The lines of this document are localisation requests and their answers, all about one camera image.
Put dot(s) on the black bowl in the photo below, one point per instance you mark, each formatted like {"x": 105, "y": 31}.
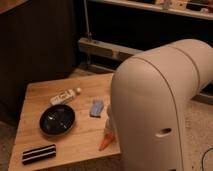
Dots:
{"x": 57, "y": 120}

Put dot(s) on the black white striped block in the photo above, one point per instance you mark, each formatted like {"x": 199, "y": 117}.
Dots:
{"x": 38, "y": 154}

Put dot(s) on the white tube bottle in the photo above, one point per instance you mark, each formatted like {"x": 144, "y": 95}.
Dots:
{"x": 65, "y": 96}

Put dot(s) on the orange pepper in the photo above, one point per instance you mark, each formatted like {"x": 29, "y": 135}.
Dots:
{"x": 108, "y": 138}

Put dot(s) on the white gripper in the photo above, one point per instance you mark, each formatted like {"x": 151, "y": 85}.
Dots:
{"x": 109, "y": 123}

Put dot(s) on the long shelf bench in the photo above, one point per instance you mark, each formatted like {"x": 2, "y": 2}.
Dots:
{"x": 117, "y": 52}

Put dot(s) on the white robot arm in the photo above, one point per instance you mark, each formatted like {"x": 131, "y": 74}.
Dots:
{"x": 149, "y": 95}

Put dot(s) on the wooden table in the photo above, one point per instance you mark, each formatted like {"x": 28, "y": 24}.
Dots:
{"x": 79, "y": 144}

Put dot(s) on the metal pole stand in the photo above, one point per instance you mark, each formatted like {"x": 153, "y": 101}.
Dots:
{"x": 88, "y": 32}

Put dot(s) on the upper shelf with items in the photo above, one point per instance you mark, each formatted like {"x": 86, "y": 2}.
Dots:
{"x": 164, "y": 8}

